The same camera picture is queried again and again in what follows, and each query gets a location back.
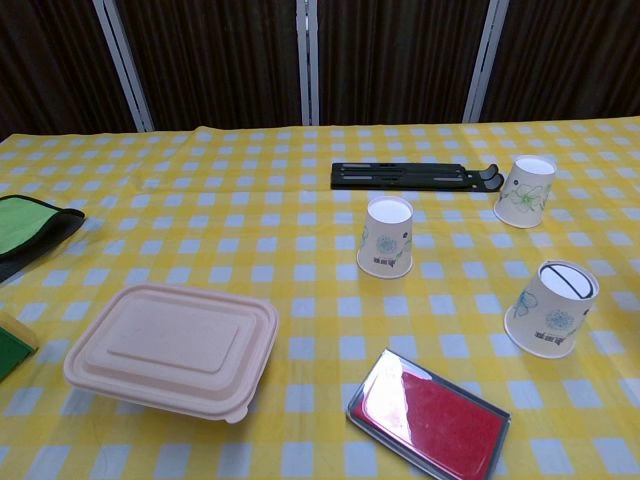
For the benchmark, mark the white floral paper cup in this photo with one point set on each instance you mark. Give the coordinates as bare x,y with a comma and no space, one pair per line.
386,240

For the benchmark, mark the paper cup black marked base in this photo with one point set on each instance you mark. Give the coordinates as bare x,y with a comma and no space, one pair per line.
550,315

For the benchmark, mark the paper cup green flower print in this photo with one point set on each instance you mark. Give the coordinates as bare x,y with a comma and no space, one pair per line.
525,197

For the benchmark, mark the yellow white checked tablecloth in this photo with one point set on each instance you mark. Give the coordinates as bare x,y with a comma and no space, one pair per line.
250,240

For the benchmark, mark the black folding stand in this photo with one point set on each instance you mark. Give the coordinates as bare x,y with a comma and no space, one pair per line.
400,176

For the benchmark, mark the beige lidded lunch box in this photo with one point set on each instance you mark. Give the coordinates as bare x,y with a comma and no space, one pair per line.
170,345

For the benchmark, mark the red ink pad case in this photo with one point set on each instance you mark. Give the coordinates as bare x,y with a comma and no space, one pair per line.
435,415

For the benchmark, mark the green cloth black edged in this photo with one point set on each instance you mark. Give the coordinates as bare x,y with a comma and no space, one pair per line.
25,225

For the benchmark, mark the yellow green sponge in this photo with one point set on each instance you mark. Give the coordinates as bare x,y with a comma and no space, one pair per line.
12,345

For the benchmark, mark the white screen frame post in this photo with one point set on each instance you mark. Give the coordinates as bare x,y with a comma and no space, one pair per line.
125,65
307,60
484,60

